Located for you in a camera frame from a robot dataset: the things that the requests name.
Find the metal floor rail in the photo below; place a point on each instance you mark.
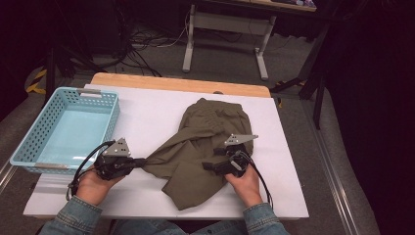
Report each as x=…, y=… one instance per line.
x=336, y=182
x=6, y=174

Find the black metal stand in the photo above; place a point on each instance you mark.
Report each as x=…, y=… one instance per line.
x=318, y=91

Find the yellow black striped tape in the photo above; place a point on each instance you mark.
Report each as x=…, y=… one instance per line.
x=36, y=81

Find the person's legs in jeans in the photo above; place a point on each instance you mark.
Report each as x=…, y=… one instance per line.
x=156, y=227

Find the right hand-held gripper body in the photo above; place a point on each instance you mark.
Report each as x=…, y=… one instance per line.
x=236, y=156

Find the olive green pants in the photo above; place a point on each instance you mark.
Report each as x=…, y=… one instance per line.
x=195, y=140

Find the person's left hand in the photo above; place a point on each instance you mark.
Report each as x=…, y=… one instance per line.
x=93, y=187

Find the person's right hand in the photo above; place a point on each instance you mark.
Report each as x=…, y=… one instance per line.
x=246, y=189

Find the black tripod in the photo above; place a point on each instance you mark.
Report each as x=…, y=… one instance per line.
x=50, y=71

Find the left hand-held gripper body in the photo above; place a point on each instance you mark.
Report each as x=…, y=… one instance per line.
x=114, y=160

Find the light blue plastic basket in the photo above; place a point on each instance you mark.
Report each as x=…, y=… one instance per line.
x=71, y=130

